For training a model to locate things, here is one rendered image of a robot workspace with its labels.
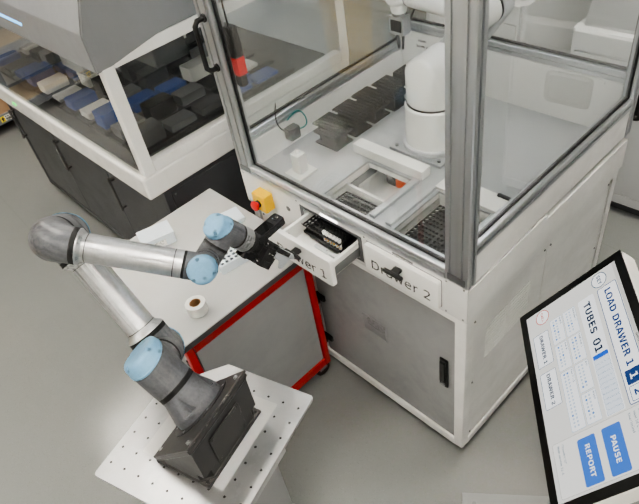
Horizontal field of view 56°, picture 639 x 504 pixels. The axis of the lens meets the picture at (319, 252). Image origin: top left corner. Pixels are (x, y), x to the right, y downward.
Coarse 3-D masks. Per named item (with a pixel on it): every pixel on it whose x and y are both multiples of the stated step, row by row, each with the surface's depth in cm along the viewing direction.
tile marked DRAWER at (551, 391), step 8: (552, 368) 138; (544, 376) 139; (552, 376) 137; (544, 384) 138; (552, 384) 136; (544, 392) 137; (552, 392) 135; (560, 392) 133; (544, 400) 136; (552, 400) 134; (560, 400) 132
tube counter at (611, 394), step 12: (600, 336) 130; (600, 348) 129; (600, 360) 127; (600, 372) 126; (612, 372) 123; (600, 384) 124; (612, 384) 122; (612, 396) 120; (612, 408) 119; (624, 408) 117
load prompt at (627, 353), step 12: (600, 288) 137; (612, 288) 134; (600, 300) 135; (612, 300) 132; (612, 312) 130; (624, 312) 128; (612, 324) 129; (624, 324) 126; (612, 336) 127; (624, 336) 125; (624, 348) 123; (636, 348) 121; (624, 360) 122; (636, 360) 119; (624, 372) 121; (636, 372) 118; (624, 384) 119; (636, 384) 117; (636, 396) 116
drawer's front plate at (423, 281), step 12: (372, 252) 190; (384, 252) 186; (384, 264) 188; (396, 264) 183; (408, 264) 181; (384, 276) 193; (408, 276) 182; (420, 276) 178; (432, 276) 176; (420, 288) 181; (432, 288) 177; (432, 300) 180
